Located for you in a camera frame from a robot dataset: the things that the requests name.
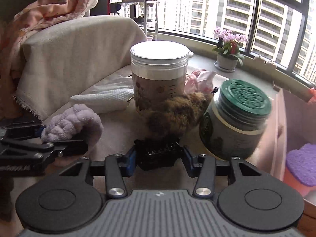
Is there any black hair claw clip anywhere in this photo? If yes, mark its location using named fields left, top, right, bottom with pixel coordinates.
left=134, top=136, right=181, bottom=171

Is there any lavender plush towel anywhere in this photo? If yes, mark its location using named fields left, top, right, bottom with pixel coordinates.
left=41, top=104, right=103, bottom=151

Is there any green lid glass jar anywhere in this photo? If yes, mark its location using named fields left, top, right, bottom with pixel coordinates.
left=199, top=79, right=272, bottom=161

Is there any brown furry plush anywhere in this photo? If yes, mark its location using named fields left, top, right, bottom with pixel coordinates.
left=145, top=92, right=214, bottom=139

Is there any white quilted cloth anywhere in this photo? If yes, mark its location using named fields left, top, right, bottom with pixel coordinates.
left=70, top=88, right=133, bottom=114

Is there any pink baby cloth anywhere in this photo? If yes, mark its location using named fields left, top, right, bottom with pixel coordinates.
left=184, top=70, right=216, bottom=94

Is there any purple heart sponge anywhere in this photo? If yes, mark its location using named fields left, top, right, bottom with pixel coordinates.
left=286, top=143, right=316, bottom=187

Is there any pink storage box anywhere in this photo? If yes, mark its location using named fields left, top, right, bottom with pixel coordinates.
left=257, top=89, right=315, bottom=236

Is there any beige covered sofa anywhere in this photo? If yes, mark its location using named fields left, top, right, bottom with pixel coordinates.
left=9, top=15, right=277, bottom=237

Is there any large clear floral jar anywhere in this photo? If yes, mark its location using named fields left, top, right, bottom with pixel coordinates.
left=130, top=41, right=189, bottom=114

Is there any potted pink orchid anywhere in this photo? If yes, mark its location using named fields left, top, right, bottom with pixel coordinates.
left=213, top=27, right=247, bottom=72

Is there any peach pink blanket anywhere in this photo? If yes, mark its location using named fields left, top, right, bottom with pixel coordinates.
left=1, top=0, right=98, bottom=119

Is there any metal plant rack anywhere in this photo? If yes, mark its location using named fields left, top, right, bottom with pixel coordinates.
left=110, top=0, right=160, bottom=41

